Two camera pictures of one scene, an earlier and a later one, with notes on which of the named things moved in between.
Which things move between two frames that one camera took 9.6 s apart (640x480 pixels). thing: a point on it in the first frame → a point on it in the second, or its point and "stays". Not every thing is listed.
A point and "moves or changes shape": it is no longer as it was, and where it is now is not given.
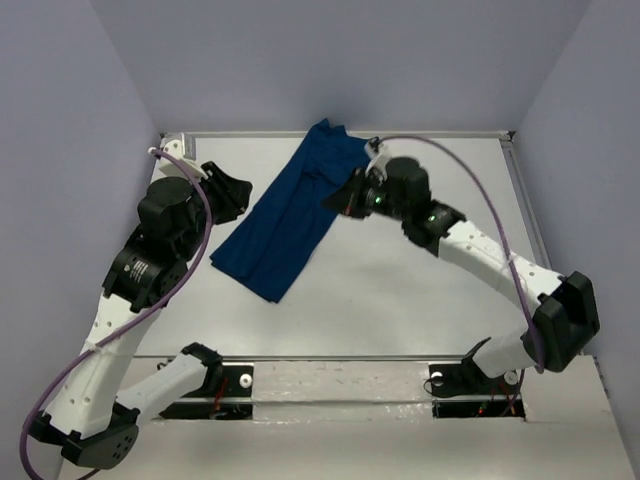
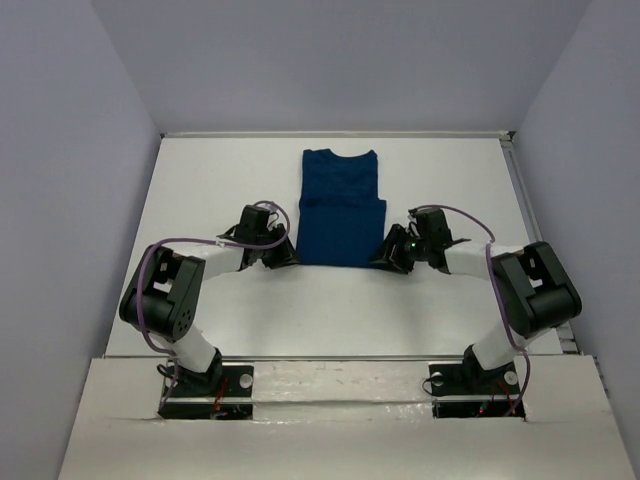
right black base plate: [462, 390] stays
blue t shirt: [283, 226] moves or changes shape
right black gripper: [348, 199] → [397, 235]
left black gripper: [220, 191] → [279, 248]
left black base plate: [232, 400] stays
